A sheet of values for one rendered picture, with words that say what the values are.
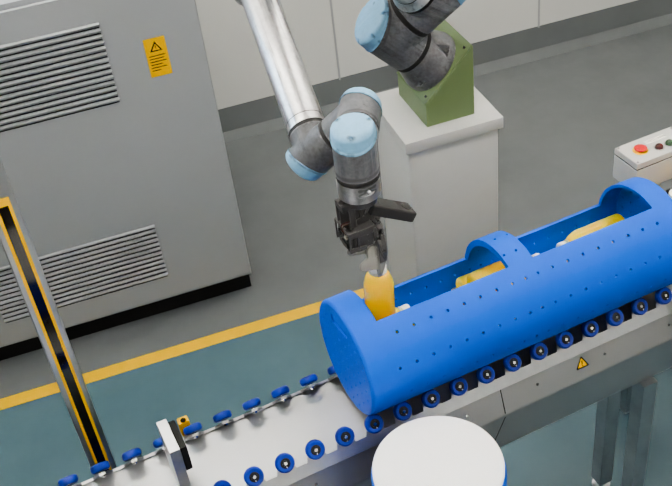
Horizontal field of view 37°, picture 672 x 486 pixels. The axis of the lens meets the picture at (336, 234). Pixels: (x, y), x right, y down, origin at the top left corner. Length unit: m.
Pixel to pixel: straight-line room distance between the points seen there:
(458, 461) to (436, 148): 1.17
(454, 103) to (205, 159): 1.14
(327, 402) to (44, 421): 1.72
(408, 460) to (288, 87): 0.84
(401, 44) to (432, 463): 1.26
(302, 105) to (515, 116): 3.05
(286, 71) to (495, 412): 0.96
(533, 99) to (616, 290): 2.92
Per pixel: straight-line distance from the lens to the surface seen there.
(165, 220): 3.90
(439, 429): 2.22
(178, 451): 2.22
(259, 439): 2.40
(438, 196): 3.14
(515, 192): 4.61
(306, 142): 2.12
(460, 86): 3.02
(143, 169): 3.76
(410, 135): 3.00
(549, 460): 3.51
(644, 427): 3.03
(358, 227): 2.07
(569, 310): 2.39
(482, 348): 2.30
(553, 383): 2.55
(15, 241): 2.21
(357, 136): 1.94
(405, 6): 2.81
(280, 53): 2.27
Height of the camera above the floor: 2.73
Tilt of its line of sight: 38 degrees down
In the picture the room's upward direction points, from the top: 8 degrees counter-clockwise
